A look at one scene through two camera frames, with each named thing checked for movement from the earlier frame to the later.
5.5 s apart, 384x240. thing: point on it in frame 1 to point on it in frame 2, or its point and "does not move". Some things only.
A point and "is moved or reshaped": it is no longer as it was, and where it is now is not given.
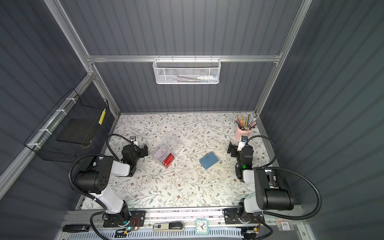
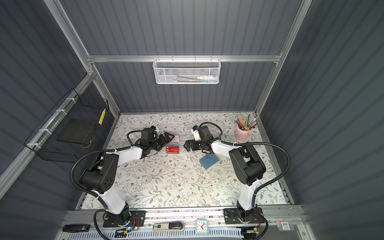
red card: (167, 161) to (172, 149)
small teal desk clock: (202, 227) does not move
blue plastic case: (208, 160) does not move
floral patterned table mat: (187, 165) does not move
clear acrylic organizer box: (168, 149) is moved or reshaped
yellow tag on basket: (102, 117) does not move
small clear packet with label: (284, 224) does not move
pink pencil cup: (239, 133) does not move
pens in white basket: (203, 78) does not move
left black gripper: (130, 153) to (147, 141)
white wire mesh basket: (187, 71) does not move
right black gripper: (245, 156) to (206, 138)
